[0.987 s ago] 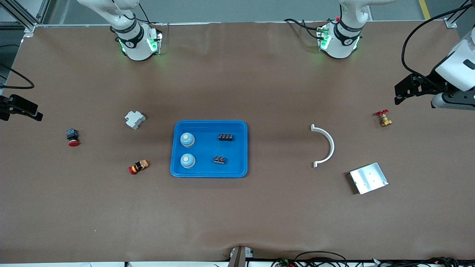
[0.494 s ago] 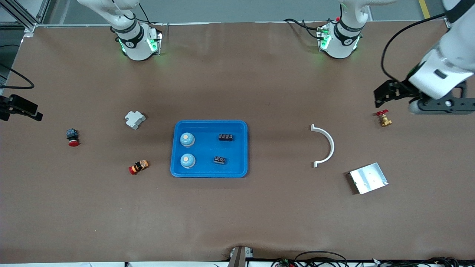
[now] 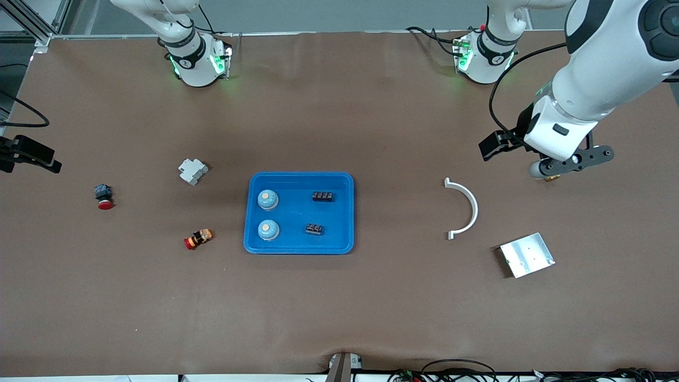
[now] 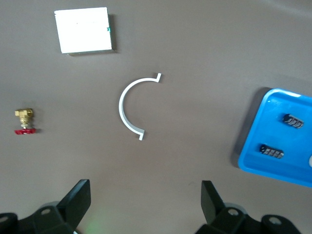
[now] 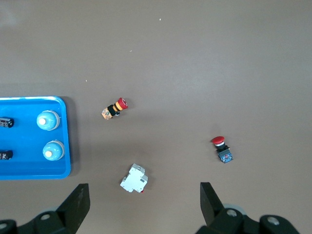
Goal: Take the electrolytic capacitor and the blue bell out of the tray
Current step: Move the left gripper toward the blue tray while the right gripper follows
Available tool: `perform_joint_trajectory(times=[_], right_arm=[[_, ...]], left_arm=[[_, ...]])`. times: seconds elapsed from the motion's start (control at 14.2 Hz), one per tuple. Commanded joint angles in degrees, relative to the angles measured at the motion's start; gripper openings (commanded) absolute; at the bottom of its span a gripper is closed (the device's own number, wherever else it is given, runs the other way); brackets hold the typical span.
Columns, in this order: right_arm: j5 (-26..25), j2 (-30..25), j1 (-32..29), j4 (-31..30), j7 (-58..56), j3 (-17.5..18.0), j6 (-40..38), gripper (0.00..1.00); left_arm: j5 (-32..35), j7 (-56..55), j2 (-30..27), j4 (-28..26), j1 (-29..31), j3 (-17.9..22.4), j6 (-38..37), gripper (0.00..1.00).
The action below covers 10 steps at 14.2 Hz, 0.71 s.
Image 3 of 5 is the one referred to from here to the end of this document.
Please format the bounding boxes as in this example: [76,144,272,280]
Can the white curved half ring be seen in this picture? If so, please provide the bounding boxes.
[444,178,478,240]

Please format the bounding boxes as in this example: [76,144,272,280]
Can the red button black block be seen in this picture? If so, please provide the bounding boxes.
[94,184,114,210]

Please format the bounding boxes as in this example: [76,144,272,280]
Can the black cable loop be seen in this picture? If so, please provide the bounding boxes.
[387,359,498,382]

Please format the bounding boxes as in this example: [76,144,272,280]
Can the black base cables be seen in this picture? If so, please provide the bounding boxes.
[406,25,462,56]
[197,3,234,38]

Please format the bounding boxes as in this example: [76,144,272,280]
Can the black right base cables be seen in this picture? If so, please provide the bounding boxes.
[197,3,234,38]

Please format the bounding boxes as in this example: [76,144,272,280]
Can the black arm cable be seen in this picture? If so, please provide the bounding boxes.
[489,44,569,140]
[0,64,50,128]

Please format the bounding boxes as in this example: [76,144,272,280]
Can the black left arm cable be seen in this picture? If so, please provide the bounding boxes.
[489,44,569,140]

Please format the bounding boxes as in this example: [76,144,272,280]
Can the cable bundle with connectors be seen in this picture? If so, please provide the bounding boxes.
[530,367,658,382]

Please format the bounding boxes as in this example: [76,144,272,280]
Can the aluminium metal plate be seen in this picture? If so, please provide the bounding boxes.
[499,232,556,279]

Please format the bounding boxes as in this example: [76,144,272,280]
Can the blue plastic tray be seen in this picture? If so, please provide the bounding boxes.
[243,171,355,255]

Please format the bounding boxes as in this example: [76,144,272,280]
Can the black left base cables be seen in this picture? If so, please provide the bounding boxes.
[406,25,462,56]

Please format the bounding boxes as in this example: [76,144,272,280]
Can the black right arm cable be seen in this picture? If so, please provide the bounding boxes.
[0,64,50,128]

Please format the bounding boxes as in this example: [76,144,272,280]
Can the aluminium frame profile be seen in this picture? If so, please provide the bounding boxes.
[0,0,72,54]

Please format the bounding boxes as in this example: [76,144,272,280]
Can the white grey plastic clip part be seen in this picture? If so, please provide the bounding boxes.
[178,158,208,186]

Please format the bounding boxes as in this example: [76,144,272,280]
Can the red yellow push button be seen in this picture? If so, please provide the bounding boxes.
[184,229,214,250]

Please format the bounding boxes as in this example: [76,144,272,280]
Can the grey metal table clamp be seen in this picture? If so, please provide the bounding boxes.
[325,352,364,382]

